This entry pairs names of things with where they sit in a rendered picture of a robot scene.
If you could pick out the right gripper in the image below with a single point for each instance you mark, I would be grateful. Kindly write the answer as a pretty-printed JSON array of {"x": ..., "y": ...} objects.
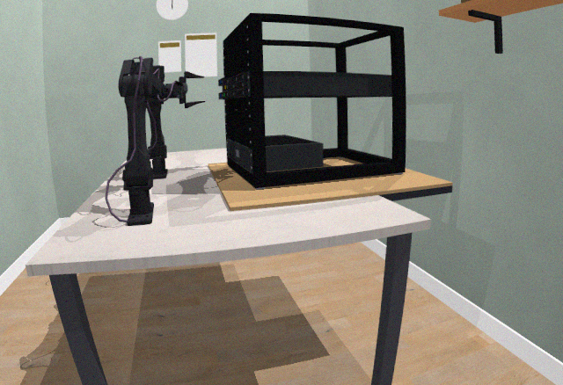
[{"x": 177, "y": 89}]

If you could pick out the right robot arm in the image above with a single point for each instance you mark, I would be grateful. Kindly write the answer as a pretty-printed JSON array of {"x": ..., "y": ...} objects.
[{"x": 138, "y": 176}]

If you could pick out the black open rack frame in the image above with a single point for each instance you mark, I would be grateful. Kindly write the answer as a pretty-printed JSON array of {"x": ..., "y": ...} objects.
[{"x": 257, "y": 153}]

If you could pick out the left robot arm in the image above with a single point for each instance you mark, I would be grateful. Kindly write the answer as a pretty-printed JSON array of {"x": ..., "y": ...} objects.
[{"x": 158, "y": 154}]

